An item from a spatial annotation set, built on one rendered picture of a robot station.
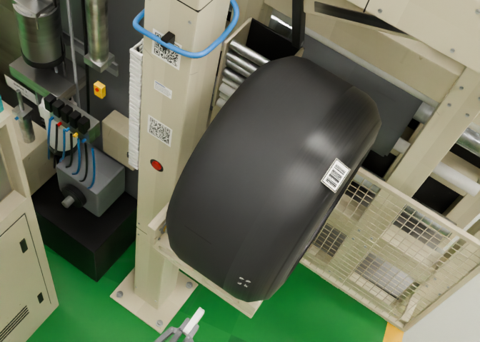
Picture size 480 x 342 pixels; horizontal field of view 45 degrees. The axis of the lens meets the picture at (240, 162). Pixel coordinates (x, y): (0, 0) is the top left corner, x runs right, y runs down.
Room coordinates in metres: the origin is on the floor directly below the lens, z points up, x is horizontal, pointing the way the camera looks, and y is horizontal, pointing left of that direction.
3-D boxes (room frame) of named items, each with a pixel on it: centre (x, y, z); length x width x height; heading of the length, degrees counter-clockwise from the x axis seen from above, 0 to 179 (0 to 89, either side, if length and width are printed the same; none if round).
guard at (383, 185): (1.09, -0.38, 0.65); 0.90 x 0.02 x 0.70; 70
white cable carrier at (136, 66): (0.93, 0.29, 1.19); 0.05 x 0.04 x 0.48; 160
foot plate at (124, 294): (0.93, 0.20, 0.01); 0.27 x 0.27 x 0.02; 70
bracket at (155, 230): (0.92, 0.12, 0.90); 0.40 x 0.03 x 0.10; 160
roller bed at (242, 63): (1.29, 0.03, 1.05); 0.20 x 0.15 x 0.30; 70
